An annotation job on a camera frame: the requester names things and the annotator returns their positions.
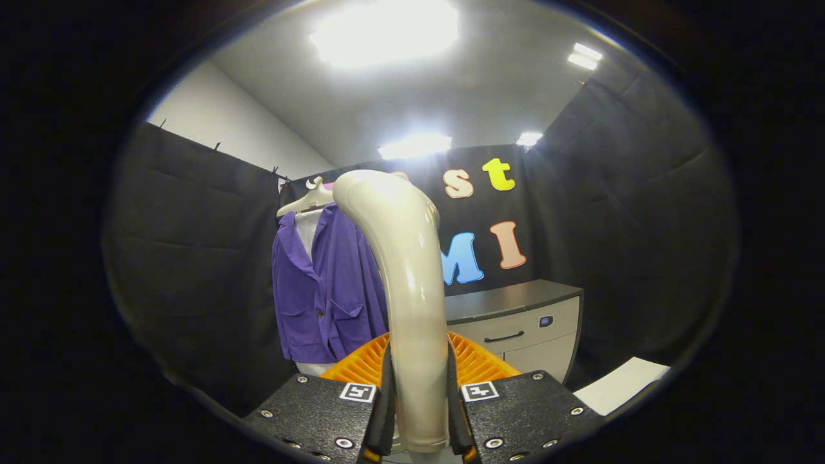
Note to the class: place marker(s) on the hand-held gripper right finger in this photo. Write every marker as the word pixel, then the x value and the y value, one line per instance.
pixel 522 412

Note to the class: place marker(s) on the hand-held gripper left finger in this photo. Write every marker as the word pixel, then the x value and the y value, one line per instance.
pixel 322 412

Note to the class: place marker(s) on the cream garment steamer head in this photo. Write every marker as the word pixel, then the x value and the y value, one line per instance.
pixel 412 290

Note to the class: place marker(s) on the white steamer board pad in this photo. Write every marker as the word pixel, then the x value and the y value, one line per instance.
pixel 308 232

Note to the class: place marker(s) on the white table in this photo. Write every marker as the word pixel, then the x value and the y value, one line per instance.
pixel 622 385

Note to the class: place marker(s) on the grey cabinet with dark top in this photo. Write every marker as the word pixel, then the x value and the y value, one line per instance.
pixel 503 299

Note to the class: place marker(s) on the cream plastic hanger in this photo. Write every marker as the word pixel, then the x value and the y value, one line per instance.
pixel 303 201

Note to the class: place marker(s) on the large ceiling light panel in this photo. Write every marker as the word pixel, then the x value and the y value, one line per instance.
pixel 387 32

